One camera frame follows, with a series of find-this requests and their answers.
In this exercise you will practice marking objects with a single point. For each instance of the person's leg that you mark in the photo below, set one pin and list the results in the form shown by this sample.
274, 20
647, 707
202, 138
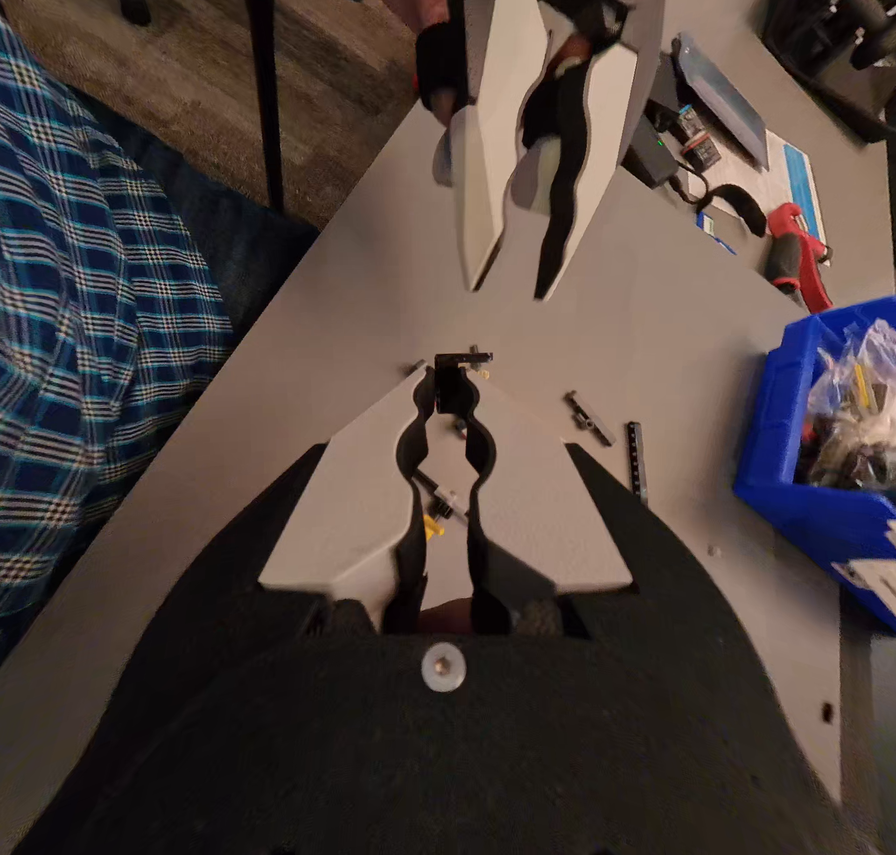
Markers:
231, 239

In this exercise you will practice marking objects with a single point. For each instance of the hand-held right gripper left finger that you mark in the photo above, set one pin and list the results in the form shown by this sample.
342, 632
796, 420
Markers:
343, 512

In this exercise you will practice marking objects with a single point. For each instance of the dark grey lego beam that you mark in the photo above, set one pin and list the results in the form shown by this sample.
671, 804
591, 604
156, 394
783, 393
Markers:
591, 421

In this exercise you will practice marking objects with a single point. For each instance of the axle with tan gear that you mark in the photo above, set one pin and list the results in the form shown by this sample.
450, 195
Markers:
451, 386

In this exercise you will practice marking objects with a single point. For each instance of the grey foil pouch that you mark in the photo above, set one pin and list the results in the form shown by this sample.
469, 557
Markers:
721, 96

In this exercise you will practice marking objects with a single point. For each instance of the small blue label strip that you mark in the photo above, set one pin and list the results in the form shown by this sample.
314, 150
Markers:
707, 225

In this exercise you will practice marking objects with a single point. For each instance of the black power bank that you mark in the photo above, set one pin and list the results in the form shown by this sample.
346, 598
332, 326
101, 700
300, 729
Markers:
651, 152

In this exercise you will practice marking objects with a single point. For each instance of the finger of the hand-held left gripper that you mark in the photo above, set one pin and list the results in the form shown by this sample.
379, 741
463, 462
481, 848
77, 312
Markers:
490, 134
602, 134

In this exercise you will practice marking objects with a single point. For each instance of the blue plastic bin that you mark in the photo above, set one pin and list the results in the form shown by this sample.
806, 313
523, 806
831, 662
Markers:
777, 449

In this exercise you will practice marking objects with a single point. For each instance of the pile of lego part bags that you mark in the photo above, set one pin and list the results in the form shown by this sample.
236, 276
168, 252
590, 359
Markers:
861, 407

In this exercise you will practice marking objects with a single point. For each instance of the person's torso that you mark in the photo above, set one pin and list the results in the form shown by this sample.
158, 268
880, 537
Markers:
84, 309

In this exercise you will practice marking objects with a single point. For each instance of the small black charger box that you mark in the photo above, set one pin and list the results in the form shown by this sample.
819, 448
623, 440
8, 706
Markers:
663, 110

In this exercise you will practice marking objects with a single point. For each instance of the red plastic tool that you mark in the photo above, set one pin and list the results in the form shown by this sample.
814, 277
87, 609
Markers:
791, 253

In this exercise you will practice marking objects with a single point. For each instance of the black dumbbell rack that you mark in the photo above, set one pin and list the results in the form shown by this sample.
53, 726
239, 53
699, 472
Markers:
826, 8

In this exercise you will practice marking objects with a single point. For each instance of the printed paper sheet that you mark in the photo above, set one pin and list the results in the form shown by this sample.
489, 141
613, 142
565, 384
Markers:
770, 169

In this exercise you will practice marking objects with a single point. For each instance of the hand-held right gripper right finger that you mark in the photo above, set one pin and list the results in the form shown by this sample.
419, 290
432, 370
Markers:
553, 519

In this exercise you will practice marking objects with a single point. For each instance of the black table leg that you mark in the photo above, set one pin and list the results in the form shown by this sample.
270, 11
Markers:
262, 64

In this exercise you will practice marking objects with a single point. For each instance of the black battery pack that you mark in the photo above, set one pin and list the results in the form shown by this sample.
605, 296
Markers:
700, 148

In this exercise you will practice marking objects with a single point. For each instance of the black long lego beam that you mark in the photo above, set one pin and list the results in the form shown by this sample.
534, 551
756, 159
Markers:
635, 460

